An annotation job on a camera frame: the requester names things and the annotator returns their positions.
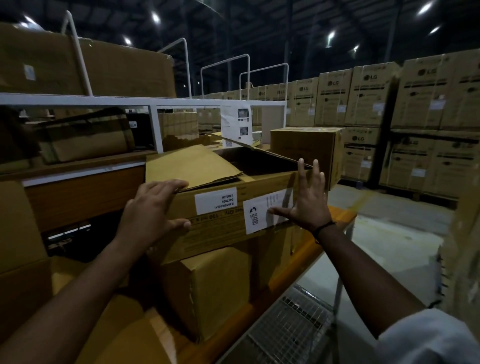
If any white printed paper sheet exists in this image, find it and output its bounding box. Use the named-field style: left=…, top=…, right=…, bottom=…
left=220, top=104, right=253, bottom=148

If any white metal rack frame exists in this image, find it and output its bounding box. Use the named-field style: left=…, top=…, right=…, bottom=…
left=0, top=10, right=290, bottom=188

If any row of ceiling lights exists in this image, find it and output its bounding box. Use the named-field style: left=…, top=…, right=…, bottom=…
left=19, top=0, right=444, bottom=50

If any plain brown cardboard box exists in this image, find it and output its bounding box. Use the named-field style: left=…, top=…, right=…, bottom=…
left=160, top=225, right=302, bottom=344

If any person's left hand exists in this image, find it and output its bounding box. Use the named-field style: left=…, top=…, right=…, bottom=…
left=114, top=179, right=193, bottom=251

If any person's left forearm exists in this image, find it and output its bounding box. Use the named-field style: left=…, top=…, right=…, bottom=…
left=0, top=230, right=151, bottom=364

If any closed square cardboard box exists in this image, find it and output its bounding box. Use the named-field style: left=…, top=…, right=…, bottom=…
left=269, top=127, right=346, bottom=190

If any white sleeve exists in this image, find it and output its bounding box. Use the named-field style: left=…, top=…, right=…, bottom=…
left=369, top=308, right=480, bottom=364

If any dark brown cardboard box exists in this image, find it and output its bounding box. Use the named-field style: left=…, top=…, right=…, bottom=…
left=23, top=165, right=147, bottom=234

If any black wristband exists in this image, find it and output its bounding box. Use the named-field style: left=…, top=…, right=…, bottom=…
left=312, top=220, right=337, bottom=244

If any person's right forearm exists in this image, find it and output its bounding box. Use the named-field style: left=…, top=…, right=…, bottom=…
left=316, top=224, right=427, bottom=339

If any flat cardboard box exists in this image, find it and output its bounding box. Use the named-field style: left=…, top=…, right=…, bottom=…
left=35, top=112, right=136, bottom=164

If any tall cardboard box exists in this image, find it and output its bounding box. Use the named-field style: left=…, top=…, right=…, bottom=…
left=0, top=180, right=53, bottom=335

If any wire mesh cart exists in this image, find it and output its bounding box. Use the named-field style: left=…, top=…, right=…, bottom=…
left=219, top=284, right=344, bottom=364

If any stack of printed cartons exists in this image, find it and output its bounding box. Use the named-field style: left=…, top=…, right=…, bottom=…
left=191, top=48, right=480, bottom=200

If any low cardboard box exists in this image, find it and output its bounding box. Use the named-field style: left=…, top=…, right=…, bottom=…
left=74, top=294, right=190, bottom=364

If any orange shelf beam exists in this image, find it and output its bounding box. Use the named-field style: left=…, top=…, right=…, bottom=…
left=176, top=205, right=358, bottom=364

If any large cardboard box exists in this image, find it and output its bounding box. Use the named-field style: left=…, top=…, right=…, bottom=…
left=0, top=22, right=178, bottom=99

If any blurred cardboard carton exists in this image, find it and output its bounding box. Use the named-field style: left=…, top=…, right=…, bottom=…
left=437, top=184, right=480, bottom=340

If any cardboard box with labels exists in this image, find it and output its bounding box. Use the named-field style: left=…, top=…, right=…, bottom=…
left=145, top=144, right=331, bottom=264

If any person's right hand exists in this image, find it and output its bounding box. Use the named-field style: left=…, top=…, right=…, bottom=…
left=268, top=158, right=334, bottom=235

